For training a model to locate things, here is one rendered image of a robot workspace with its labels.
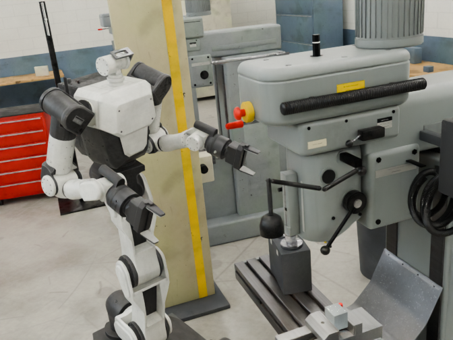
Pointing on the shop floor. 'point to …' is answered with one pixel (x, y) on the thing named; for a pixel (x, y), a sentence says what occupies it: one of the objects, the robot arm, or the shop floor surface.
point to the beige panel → (192, 166)
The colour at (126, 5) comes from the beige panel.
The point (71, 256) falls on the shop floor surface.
